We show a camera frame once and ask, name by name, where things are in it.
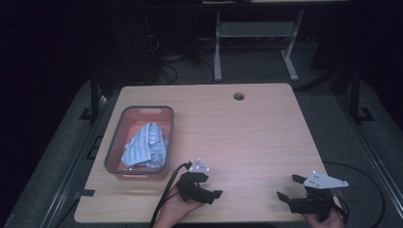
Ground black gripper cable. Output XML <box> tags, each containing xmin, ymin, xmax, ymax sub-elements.
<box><xmin>147</xmin><ymin>161</ymin><xmax>193</xmax><ymax>228</ymax></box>
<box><xmin>322</xmin><ymin>161</ymin><xmax>387</xmax><ymax>228</ymax></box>

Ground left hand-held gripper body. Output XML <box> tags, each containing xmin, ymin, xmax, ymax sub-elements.
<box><xmin>176</xmin><ymin>158</ymin><xmax>215</xmax><ymax>205</ymax></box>

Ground black floor cables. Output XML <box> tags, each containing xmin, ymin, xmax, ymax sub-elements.
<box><xmin>144</xmin><ymin>18</ymin><xmax>217</xmax><ymax>86</ymax></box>

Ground blue striped cloth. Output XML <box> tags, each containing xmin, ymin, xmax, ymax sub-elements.
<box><xmin>121</xmin><ymin>121</ymin><xmax>169</xmax><ymax>170</ymax></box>

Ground black stand post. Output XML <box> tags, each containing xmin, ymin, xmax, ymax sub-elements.
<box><xmin>348</xmin><ymin>67</ymin><xmax>376</xmax><ymax>125</ymax></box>
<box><xmin>79</xmin><ymin>70</ymin><xmax>104</xmax><ymax>124</ymax></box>

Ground white metal stand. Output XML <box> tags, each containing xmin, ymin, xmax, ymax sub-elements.
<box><xmin>213</xmin><ymin>9</ymin><xmax>306</xmax><ymax>83</ymax></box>

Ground orange bin with grey rim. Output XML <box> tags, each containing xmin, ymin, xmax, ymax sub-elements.
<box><xmin>103</xmin><ymin>104</ymin><xmax>175</xmax><ymax>181</ymax></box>

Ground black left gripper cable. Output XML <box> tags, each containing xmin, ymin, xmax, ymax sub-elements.
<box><xmin>147</xmin><ymin>161</ymin><xmax>193</xmax><ymax>228</ymax></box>

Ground person's left hand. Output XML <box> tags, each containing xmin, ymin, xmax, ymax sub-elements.
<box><xmin>153</xmin><ymin>184</ymin><xmax>204</xmax><ymax>228</ymax></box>

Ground person's right hand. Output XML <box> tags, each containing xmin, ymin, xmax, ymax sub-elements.
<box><xmin>301</xmin><ymin>207</ymin><xmax>346</xmax><ymax>228</ymax></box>

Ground grey metal floor rail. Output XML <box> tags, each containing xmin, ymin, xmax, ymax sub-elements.
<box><xmin>334</xmin><ymin>93</ymin><xmax>403</xmax><ymax>212</ymax></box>
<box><xmin>39</xmin><ymin>91</ymin><xmax>123</xmax><ymax>228</ymax></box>

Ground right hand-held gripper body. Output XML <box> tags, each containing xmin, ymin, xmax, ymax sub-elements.
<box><xmin>287</xmin><ymin>170</ymin><xmax>350</xmax><ymax>222</ymax></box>

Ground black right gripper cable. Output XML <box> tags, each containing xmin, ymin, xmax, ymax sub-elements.
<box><xmin>322</xmin><ymin>161</ymin><xmax>387</xmax><ymax>228</ymax></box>

